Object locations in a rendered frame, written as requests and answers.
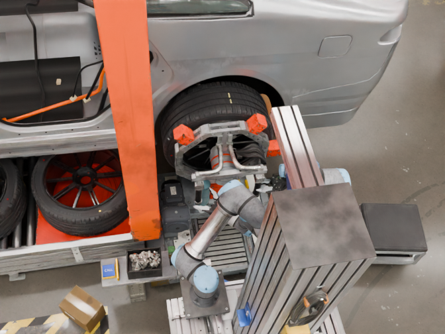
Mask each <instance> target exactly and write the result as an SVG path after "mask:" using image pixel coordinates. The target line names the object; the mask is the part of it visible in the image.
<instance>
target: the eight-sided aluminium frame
mask: <svg viewBox="0 0 445 334"><path fill-rule="evenodd" d="M226 128H228V129H226ZM237 134H243V135H245V136H247V137H249V138H250V139H252V140H254V141H256V142H258V143H259V145H258V146H259V147H260V148H261V150H264V154H265V157H266V155H267V152H268V147H269V144H270V142H269V139H268V135H267V134H265V133H263V132H260V133H259V134H258V135H255V134H253V133H250V132H249V128H248V123H247V122H246V121H234V122H226V123H213V124H209V123H208V124H206V125H202V126H200V127H199V128H198V129H196V130H195V131H193V135H194V139H195V140H194V141H193V142H191V143H189V144H188V145H187V146H185V145H183V144H181V143H179V142H177V143H176V144H175V146H174V148H175V163H174V164H175V172H176V174H177V175H179V176H182V177H184V178H187V179H188V180H191V174H193V173H194V172H198V171H196V170H194V169H192V168H190V167H188V166H185V165H183V153H185V152H187V151H188V150H189V149H191V148H193V147H194V146H195V145H197V144H199V143H200V142H201V141H203V140H205V139H206V138H209V137H217V136H225V135H237ZM258 164H261V161H260V159H259V158H257V157H253V158H251V159H249V160H248V161H246V162H245V163H243V164H241V165H243V166H253V165H258ZM209 181H210V182H211V184H214V183H216V182H215V179H212V180H209Z"/></svg>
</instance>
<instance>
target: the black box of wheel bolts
mask: <svg viewBox="0 0 445 334"><path fill-rule="evenodd" d="M126 273H127V275H128V279H129V280H131V279H139V278H153V277H161V276H162V253H161V247H152V248H143V249H128V250H126Z"/></svg>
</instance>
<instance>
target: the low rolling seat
mask: <svg viewBox="0 0 445 334"><path fill-rule="evenodd" d="M359 208H360V211H361V214H362V217H363V219H364V222H365V224H366V227H367V230H368V233H369V235H370V238H371V241H372V243H373V247H374V249H375V252H376V254H377V258H376V259H375V260H374V261H373V262H372V264H404V265H405V264H416V263H417V262H418V261H419V260H420V259H421V258H422V257H423V256H424V255H425V254H426V253H427V250H428V246H427V243H426V238H425V235H424V230H423V226H422V221H421V218H420V213H419V209H418V205H417V204H401V203H362V204H361V205H360V204H359Z"/></svg>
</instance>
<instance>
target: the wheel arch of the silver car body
mask: <svg viewBox="0 0 445 334"><path fill-rule="evenodd" d="M207 79H209V82H220V81H230V82H237V83H241V84H244V85H247V86H250V87H251V88H253V89H255V90H256V91H257V92H258V93H259V94H265V95H267V96H268V97H269V100H270V103H271V106H272V107H281V106H287V105H286V102H285V99H284V97H283V96H282V94H281V93H280V91H279V90H278V89H277V88H276V87H274V86H273V85H272V84H270V83H268V82H267V81H265V80H262V79H260V78H256V77H253V76H246V75H238V74H231V75H222V76H215V77H211V78H207ZM207 79H204V80H207ZM201 81H203V80H201ZM201 81H199V82H196V83H193V84H191V85H189V86H187V87H186V88H184V89H182V90H181V91H179V92H178V93H176V94H175V95H174V96H173V97H172V98H170V99H169V100H168V101H167V102H166V103H165V105H166V104H167V103H168V102H170V101H171V100H172V99H173V98H174V97H175V96H177V95H178V94H180V93H181V92H183V91H185V90H187V88H188V87H189V88H190V87H191V86H193V85H194V84H199V83H200V82H201ZM165 105H164V106H165ZM164 106H163V107H162V108H161V109H160V111H159V113H158V115H159V114H160V112H161V110H162V109H163V108H164ZM158 115H157V117H156V119H155V121H154V138H155V145H156V144H157V140H156V131H155V124H156V120H157V118H158Z"/></svg>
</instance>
